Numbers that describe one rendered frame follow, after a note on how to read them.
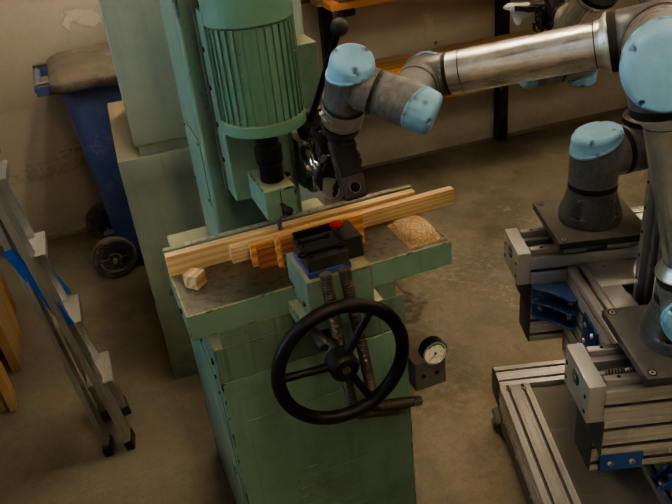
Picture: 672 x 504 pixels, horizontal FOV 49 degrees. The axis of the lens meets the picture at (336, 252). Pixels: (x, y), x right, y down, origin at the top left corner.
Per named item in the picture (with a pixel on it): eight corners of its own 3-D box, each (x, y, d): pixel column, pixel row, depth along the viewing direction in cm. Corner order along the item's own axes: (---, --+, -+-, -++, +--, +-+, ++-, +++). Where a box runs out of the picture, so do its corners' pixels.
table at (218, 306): (200, 368, 144) (194, 343, 141) (171, 292, 169) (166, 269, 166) (475, 283, 160) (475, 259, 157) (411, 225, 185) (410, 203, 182)
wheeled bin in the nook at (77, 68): (94, 290, 337) (29, 81, 288) (85, 238, 382) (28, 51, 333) (231, 253, 353) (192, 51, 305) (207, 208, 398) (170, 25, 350)
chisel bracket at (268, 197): (269, 228, 160) (264, 193, 155) (252, 203, 171) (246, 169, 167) (302, 220, 162) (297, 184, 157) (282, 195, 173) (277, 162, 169)
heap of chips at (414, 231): (410, 248, 163) (409, 237, 162) (386, 225, 174) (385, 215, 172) (444, 239, 166) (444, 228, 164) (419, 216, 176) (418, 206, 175)
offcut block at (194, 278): (197, 290, 157) (195, 277, 155) (185, 287, 158) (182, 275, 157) (207, 281, 160) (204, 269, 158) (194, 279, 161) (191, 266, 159)
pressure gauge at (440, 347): (424, 375, 171) (423, 346, 167) (416, 365, 174) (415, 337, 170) (448, 366, 173) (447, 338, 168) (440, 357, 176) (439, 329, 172)
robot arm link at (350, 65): (369, 81, 116) (320, 62, 117) (360, 128, 125) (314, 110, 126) (387, 50, 120) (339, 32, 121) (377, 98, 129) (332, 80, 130)
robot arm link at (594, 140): (557, 176, 183) (560, 124, 177) (604, 165, 186) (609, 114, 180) (585, 195, 173) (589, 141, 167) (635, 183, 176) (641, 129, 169)
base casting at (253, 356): (219, 385, 159) (211, 351, 154) (170, 264, 206) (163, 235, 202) (408, 325, 171) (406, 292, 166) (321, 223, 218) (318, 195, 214)
